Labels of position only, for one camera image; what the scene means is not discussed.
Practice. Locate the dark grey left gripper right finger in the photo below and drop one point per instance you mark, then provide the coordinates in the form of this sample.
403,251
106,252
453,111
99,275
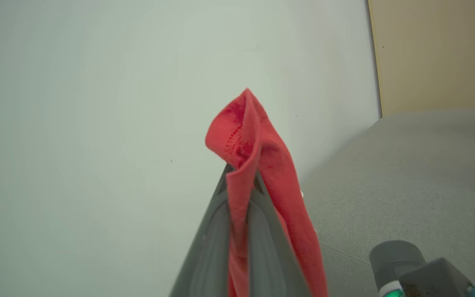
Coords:
268,255

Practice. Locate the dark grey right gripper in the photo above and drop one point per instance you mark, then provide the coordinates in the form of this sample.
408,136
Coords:
398,258

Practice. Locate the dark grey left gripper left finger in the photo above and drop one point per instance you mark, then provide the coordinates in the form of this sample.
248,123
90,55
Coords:
208,247

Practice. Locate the red clothing item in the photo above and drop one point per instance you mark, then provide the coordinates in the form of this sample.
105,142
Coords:
245,136

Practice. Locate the beige wooden panel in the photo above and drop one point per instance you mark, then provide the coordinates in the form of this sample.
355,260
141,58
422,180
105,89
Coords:
439,53

